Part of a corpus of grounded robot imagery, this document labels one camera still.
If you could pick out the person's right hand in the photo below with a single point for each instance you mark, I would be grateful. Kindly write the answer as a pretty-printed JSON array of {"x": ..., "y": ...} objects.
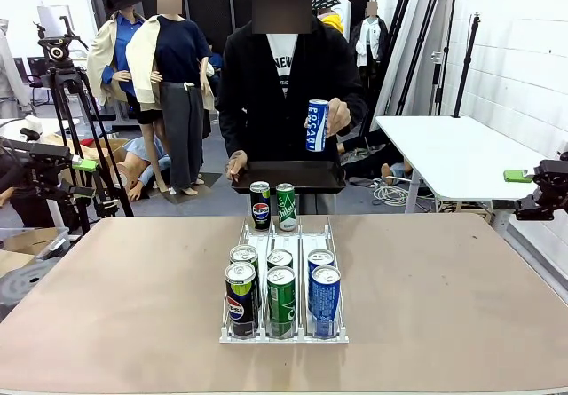
[{"x": 236, "y": 163}]

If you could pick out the black backpack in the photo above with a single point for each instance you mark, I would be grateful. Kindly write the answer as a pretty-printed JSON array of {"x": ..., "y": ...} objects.
[{"x": 31, "y": 213}]

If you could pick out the flat cardboard sheet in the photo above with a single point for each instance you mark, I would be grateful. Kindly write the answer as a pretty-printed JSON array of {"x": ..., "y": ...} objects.
[{"x": 13, "y": 262}]

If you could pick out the black Pepsi can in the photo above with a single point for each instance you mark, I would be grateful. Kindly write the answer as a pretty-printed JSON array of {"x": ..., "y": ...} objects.
[{"x": 260, "y": 208}]

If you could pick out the Pepsi lime can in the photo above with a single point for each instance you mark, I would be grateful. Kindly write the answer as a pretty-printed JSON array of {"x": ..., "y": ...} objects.
[
  {"x": 245, "y": 254},
  {"x": 242, "y": 306}
]

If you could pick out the person's right forearm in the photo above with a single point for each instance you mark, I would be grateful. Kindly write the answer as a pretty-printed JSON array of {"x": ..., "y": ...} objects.
[{"x": 231, "y": 133}]

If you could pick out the black camera tripod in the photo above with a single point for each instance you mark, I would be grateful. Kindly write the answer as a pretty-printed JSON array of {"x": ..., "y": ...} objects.
[{"x": 60, "y": 75}]

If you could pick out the person in black cardigan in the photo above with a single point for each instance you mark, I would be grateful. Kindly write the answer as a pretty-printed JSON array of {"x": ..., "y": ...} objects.
[{"x": 257, "y": 80}]

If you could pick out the green Chilsung cider can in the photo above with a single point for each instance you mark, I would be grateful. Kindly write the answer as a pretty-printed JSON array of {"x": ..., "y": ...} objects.
[
  {"x": 279, "y": 258},
  {"x": 281, "y": 306},
  {"x": 286, "y": 208}
]

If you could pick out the black serving tray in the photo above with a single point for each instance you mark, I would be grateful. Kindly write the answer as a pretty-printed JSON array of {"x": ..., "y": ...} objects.
[{"x": 288, "y": 177}]

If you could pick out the person's left hand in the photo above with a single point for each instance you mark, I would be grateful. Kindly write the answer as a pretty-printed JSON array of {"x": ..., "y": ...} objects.
[{"x": 339, "y": 117}]

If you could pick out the clear plastic storage bin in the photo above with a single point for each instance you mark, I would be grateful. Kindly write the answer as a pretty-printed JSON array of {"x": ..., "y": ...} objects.
[{"x": 55, "y": 242}]

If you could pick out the crouching person in blue shirt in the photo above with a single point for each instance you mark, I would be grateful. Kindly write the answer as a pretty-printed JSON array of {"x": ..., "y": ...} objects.
[{"x": 137, "y": 147}]

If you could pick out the white side table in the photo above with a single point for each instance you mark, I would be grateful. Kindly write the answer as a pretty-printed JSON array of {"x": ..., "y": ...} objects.
[{"x": 444, "y": 155}]

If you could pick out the seated person in black clothes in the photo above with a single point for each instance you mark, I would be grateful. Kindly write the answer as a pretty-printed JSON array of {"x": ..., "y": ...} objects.
[{"x": 373, "y": 146}]

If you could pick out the black office chair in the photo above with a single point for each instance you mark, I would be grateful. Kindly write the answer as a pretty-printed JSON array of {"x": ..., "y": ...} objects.
[{"x": 33, "y": 80}]

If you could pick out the brown cardboard box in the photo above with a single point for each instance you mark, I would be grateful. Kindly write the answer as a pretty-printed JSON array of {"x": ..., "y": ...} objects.
[{"x": 113, "y": 146}]

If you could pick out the blue Pocari Sweat can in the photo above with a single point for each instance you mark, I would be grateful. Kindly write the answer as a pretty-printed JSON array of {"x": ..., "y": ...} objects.
[
  {"x": 317, "y": 126},
  {"x": 320, "y": 258},
  {"x": 326, "y": 306}
]

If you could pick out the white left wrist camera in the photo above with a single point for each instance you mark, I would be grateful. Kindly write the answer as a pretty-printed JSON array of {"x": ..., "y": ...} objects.
[{"x": 33, "y": 124}]

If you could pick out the black light stand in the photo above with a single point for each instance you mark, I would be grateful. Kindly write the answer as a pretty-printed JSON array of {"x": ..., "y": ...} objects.
[{"x": 466, "y": 66}]

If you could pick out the black stand pole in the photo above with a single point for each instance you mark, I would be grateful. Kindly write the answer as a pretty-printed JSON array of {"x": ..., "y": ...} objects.
[
  {"x": 422, "y": 42},
  {"x": 447, "y": 42},
  {"x": 400, "y": 42}
]

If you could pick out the white desk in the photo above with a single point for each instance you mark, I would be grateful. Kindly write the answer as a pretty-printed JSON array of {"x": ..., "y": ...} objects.
[{"x": 6, "y": 125}]

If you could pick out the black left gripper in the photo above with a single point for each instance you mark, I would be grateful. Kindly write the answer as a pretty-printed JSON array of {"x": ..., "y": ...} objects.
[{"x": 33, "y": 175}]

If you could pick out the clear acrylic can rack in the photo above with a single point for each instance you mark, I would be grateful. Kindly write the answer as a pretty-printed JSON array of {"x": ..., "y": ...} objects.
[{"x": 284, "y": 341}]

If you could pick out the dark grey round base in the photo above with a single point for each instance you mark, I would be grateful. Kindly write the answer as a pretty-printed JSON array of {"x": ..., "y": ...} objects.
[{"x": 22, "y": 284}]

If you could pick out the grey hooded garment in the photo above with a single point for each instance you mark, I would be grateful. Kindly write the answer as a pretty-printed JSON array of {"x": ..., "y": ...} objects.
[{"x": 6, "y": 71}]

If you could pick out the mannequin with white jacket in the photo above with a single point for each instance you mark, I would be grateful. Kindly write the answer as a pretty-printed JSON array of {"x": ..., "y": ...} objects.
[{"x": 370, "y": 35}]

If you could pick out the person's left forearm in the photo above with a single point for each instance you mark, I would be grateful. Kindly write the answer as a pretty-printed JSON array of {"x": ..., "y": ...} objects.
[{"x": 357, "y": 111}]

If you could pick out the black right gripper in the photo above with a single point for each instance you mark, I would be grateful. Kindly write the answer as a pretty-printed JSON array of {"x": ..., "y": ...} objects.
[{"x": 554, "y": 186}]

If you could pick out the mannequin with black hat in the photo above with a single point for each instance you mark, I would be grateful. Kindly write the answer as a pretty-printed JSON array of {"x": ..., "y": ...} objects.
[{"x": 122, "y": 35}]

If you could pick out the mannequin with navy top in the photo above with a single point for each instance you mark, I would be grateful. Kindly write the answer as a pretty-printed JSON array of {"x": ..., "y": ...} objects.
[{"x": 177, "y": 49}]

